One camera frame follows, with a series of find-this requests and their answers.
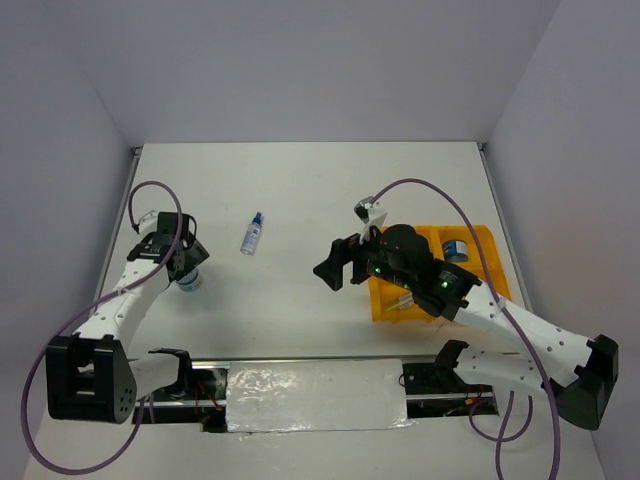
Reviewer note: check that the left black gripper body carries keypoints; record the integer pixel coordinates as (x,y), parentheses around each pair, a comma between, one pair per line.
(194,255)

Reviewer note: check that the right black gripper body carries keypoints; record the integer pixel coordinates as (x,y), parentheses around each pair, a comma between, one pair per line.
(371,259)

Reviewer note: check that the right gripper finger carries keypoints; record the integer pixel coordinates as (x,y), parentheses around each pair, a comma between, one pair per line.
(331,272)
(342,251)

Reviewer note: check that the green gel pen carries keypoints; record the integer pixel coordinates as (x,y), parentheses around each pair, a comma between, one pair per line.
(404,305)

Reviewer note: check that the clear blue spray bottle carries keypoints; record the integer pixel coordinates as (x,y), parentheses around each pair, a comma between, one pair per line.
(252,235)

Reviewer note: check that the blue lidded round jar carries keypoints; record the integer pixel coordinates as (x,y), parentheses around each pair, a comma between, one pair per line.
(455,251)

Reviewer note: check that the yellow gel pen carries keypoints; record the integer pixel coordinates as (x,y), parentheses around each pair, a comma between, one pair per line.
(392,305)

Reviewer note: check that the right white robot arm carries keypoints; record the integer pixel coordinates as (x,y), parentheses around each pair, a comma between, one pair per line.
(579,373)

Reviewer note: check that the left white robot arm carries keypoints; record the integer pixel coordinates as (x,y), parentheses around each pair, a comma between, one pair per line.
(89,374)

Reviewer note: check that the yellow divided storage tray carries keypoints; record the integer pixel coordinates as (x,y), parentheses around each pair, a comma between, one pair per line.
(382,293)

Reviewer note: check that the silver foil covered plate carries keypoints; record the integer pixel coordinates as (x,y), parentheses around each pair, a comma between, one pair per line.
(336,395)

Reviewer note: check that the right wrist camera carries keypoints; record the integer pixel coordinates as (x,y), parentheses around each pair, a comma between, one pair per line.
(371,214)

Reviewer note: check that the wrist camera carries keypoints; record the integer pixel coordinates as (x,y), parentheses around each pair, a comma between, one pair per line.
(147,222)
(371,214)

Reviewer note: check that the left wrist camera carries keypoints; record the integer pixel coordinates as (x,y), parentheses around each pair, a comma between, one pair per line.
(147,222)

